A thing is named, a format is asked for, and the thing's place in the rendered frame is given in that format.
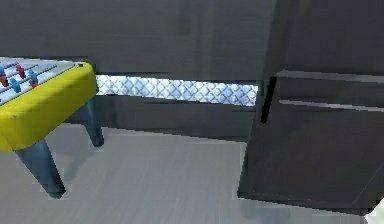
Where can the dark grey kitchen cupboard unit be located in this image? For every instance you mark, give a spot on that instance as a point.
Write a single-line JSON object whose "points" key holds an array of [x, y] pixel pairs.
{"points": [[173, 50]]}

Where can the dark grey fridge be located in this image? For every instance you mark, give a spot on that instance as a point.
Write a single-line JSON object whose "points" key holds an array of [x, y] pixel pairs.
{"points": [[316, 140]]}

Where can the yellow table football table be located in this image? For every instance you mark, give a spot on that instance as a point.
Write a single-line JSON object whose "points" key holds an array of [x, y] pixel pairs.
{"points": [[43, 106]]}

